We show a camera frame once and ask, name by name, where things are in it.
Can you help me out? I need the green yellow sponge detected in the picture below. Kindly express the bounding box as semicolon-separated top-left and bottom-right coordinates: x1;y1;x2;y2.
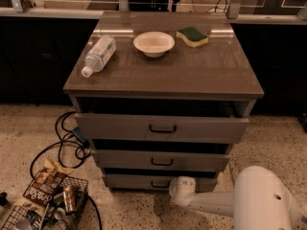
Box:
177;27;208;48

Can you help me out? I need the brown snack bag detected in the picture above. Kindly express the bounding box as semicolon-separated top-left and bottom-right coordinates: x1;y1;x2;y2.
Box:
15;158;74;211

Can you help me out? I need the brown drink can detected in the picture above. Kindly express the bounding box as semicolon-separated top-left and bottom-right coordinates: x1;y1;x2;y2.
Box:
63;185;77;213

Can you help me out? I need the grey bottom drawer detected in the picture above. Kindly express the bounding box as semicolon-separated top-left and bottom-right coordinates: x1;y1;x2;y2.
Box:
104;173;217;192

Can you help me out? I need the grey drawer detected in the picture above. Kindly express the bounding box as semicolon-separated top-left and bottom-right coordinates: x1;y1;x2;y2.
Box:
75;113;248;144
92;149;229;172
104;173;217;192

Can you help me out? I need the black cable on counter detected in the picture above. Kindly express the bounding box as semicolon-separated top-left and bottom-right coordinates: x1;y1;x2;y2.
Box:
206;0;228;13

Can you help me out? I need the black wire basket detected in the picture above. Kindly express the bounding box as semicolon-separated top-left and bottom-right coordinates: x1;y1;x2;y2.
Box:
0;176;88;230

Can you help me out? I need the blue power plug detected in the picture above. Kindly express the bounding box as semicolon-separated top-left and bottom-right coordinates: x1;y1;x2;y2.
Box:
72;127;88;145

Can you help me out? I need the clear plastic water bottle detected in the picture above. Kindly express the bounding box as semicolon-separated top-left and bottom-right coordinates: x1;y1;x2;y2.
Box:
82;34;116;78

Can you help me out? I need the grey drawer cabinet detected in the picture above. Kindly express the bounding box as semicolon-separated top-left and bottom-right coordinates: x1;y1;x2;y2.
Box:
64;11;264;180

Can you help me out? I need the black floor cable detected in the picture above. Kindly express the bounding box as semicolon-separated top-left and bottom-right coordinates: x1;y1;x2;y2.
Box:
29;111;104;230

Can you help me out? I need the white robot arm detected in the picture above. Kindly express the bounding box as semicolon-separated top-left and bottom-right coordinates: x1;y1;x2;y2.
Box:
169;166;306;230

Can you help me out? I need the white bowl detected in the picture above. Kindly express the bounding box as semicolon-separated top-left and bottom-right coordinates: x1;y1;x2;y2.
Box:
133;32;175;58

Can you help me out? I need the grey top drawer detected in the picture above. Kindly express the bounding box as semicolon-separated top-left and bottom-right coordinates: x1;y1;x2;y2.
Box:
75;113;248;144

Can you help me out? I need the grey middle drawer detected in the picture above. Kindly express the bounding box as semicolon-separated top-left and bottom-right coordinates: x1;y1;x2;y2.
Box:
92;149;229;172

